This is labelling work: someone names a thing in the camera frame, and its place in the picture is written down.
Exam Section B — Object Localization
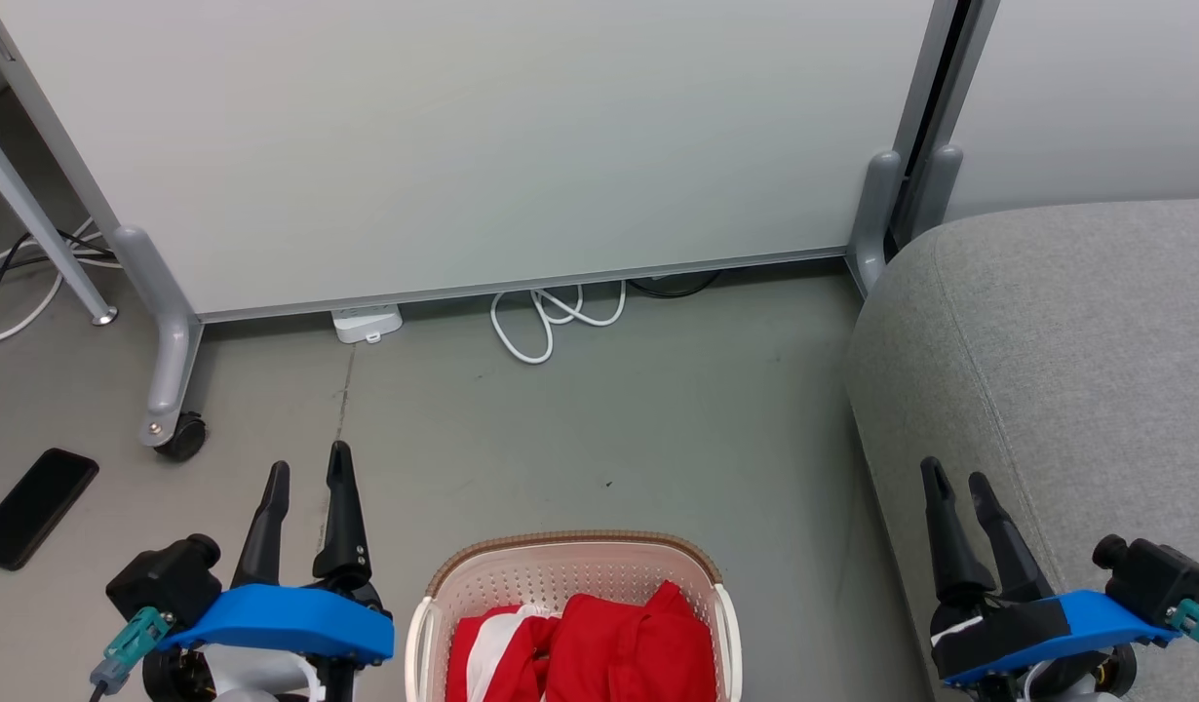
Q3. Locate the red and white cloth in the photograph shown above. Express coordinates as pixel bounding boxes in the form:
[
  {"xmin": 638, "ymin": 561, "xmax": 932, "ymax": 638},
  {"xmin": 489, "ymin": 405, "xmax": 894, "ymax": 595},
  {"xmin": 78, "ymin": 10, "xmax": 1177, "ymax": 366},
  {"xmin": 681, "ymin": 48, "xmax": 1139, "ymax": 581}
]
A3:
[{"xmin": 446, "ymin": 580, "xmax": 718, "ymax": 702}]

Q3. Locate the white tangled cable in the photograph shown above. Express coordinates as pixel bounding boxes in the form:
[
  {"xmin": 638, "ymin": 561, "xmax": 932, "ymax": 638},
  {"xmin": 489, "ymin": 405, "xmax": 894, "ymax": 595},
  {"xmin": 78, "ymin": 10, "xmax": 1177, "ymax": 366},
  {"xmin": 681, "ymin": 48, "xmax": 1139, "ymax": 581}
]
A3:
[{"xmin": 0, "ymin": 218, "xmax": 123, "ymax": 350}]

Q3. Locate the grey fabric sofa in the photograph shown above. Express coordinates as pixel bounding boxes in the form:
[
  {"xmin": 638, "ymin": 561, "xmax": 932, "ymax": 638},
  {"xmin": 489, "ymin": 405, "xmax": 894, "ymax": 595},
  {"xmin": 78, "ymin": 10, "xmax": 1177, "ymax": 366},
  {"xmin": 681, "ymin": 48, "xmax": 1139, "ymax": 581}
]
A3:
[{"xmin": 842, "ymin": 198, "xmax": 1199, "ymax": 702}]

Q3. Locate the black smartphone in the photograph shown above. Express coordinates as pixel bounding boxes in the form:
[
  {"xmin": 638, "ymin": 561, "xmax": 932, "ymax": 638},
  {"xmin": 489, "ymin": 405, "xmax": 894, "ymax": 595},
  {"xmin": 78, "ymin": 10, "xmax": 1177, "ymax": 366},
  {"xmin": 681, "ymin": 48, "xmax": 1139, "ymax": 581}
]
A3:
[{"xmin": 0, "ymin": 448, "xmax": 101, "ymax": 572}]

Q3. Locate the grey metal table leg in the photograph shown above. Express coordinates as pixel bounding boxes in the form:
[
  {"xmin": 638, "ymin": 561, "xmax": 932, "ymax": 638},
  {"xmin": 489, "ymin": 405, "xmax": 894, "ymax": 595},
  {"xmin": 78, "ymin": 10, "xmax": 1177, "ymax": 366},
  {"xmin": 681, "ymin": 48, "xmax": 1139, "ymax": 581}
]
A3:
[{"xmin": 0, "ymin": 111, "xmax": 120, "ymax": 328}]

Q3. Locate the black floor cable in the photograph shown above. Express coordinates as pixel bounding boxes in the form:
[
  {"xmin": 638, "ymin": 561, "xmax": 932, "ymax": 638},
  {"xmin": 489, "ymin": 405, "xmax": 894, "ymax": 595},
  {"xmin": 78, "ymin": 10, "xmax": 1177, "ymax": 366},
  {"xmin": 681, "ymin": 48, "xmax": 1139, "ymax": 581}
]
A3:
[{"xmin": 626, "ymin": 271, "xmax": 723, "ymax": 300}]

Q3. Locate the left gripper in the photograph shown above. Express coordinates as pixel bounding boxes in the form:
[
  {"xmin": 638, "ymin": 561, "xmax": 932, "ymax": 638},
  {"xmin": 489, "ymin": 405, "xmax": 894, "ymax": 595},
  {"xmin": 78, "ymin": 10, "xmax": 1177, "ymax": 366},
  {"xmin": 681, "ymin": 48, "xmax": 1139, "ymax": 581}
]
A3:
[{"xmin": 141, "ymin": 441, "xmax": 396, "ymax": 702}]

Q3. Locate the white partition panel grey frame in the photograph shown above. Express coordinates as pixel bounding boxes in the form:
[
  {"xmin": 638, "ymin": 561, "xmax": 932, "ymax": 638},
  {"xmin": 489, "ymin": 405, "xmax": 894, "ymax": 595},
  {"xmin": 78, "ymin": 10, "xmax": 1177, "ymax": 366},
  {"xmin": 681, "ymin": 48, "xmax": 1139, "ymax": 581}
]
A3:
[{"xmin": 0, "ymin": 0, "xmax": 961, "ymax": 324}]

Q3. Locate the grey partition foot with caster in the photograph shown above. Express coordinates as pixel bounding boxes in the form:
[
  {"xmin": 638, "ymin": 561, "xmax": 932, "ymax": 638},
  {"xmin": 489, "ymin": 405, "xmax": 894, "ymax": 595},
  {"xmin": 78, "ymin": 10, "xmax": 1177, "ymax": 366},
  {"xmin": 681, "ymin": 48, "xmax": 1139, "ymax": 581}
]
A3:
[{"xmin": 112, "ymin": 225, "xmax": 207, "ymax": 449}]

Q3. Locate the white power strip with cables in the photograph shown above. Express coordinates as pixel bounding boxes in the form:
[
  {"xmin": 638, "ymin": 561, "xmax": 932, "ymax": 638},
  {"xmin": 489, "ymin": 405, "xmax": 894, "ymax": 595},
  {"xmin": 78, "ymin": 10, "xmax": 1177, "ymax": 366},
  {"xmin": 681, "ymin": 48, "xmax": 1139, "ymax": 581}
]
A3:
[{"xmin": 0, "ymin": 228, "xmax": 115, "ymax": 329}]

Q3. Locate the black caster wheel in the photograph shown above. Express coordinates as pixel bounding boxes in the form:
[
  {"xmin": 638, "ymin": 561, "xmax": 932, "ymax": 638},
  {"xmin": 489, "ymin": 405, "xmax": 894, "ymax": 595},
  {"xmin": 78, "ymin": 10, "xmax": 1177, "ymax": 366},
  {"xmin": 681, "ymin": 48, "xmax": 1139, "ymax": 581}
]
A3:
[{"xmin": 154, "ymin": 410, "xmax": 209, "ymax": 463}]

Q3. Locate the teal left camera connector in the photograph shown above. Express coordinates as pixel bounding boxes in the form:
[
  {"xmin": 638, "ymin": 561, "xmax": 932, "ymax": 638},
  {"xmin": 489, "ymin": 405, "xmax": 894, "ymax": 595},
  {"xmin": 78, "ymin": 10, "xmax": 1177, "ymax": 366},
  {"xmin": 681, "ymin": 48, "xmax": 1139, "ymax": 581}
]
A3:
[{"xmin": 90, "ymin": 605, "xmax": 173, "ymax": 697}]

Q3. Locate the cream perforated laundry basket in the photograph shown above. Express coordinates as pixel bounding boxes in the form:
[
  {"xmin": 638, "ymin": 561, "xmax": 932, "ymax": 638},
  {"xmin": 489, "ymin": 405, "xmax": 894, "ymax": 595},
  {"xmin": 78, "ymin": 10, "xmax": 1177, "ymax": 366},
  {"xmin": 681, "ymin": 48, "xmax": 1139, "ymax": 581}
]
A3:
[{"xmin": 406, "ymin": 530, "xmax": 744, "ymax": 702}]

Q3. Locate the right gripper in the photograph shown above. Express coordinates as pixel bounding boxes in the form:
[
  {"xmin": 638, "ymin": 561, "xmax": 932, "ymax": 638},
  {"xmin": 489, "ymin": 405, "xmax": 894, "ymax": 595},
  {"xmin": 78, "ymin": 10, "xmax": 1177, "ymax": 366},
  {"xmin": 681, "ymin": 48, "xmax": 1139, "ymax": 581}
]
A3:
[{"xmin": 918, "ymin": 455, "xmax": 1181, "ymax": 702}]

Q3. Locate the white looped cable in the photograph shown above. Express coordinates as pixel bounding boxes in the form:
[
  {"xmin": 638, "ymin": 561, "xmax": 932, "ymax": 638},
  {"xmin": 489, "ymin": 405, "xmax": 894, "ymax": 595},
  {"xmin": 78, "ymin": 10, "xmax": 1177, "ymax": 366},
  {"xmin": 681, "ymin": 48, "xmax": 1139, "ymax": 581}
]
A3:
[{"xmin": 489, "ymin": 281, "xmax": 628, "ymax": 367}]

